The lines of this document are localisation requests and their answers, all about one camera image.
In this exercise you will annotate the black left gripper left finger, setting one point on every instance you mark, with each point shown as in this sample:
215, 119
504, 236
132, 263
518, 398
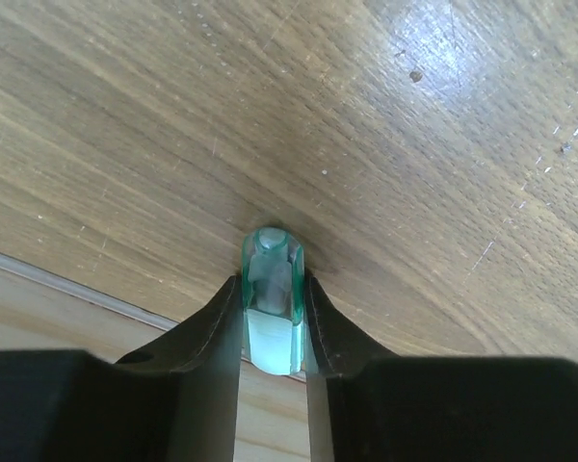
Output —
173, 399

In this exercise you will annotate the wooden rack base tray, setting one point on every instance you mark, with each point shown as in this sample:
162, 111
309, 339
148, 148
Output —
39, 309

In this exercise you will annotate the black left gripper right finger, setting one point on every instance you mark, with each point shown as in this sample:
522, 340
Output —
367, 403

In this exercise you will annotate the mint green highlighter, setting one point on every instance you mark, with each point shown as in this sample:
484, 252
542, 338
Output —
273, 301

